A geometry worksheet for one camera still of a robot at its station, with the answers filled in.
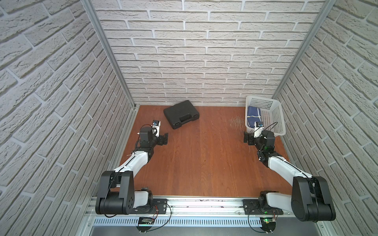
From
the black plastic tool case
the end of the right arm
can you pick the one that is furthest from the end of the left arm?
the end of the right arm

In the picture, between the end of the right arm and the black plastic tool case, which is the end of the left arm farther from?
the end of the right arm

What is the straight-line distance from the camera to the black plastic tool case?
1.05m
